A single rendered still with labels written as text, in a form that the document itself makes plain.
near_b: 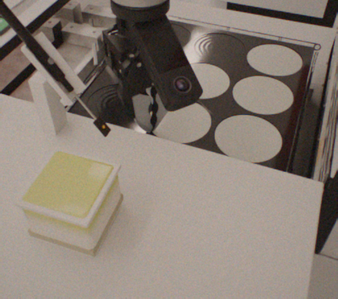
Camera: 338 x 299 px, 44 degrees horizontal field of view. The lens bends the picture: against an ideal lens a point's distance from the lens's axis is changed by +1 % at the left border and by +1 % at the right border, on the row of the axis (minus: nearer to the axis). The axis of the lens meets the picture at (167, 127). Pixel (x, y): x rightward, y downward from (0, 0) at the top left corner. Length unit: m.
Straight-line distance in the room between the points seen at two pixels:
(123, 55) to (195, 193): 0.19
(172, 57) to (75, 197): 0.20
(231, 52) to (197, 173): 0.36
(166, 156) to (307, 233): 0.18
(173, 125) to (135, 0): 0.23
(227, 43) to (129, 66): 0.34
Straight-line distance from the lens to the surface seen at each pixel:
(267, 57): 0.80
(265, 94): 0.72
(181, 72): 0.48
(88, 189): 0.40
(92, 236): 0.41
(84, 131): 0.55
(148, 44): 0.49
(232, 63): 0.77
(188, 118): 0.65
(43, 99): 0.51
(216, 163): 0.51
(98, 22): 0.92
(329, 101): 0.66
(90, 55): 0.83
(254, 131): 0.65
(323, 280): 0.69
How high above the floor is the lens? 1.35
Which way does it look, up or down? 44 degrees down
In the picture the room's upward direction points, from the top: straight up
